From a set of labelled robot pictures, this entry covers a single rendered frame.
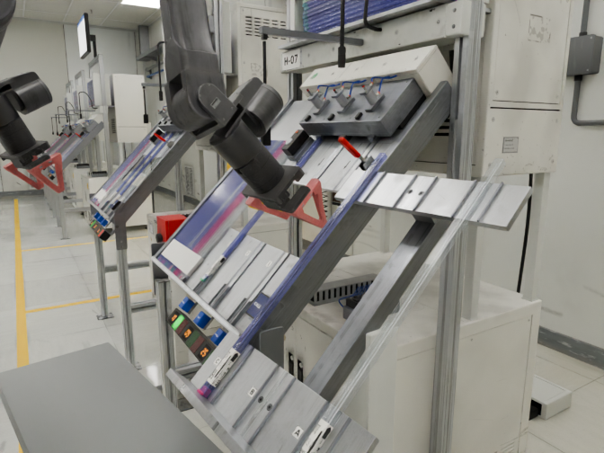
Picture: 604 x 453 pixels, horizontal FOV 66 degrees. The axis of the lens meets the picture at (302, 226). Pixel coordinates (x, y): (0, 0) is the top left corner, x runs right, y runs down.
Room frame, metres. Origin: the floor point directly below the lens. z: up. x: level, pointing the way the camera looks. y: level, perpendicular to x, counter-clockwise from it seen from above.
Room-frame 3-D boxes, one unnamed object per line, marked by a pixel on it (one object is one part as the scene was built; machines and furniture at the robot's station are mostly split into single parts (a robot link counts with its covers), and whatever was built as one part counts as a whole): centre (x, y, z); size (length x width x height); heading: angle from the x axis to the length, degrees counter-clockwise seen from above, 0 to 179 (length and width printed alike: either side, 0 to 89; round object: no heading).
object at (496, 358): (1.44, -0.26, 0.31); 0.70 x 0.65 x 0.62; 31
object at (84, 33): (5.37, 2.33, 2.10); 0.58 x 0.14 x 0.41; 31
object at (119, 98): (5.44, 2.20, 0.95); 1.36 x 0.82 x 1.90; 121
